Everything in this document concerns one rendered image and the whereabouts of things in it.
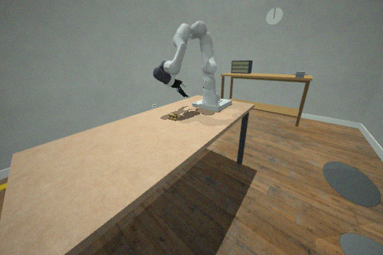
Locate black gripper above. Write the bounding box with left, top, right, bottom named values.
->
left=171, top=79, right=191, bottom=98

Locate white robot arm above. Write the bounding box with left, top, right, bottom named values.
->
left=153, top=21, right=222, bottom=104

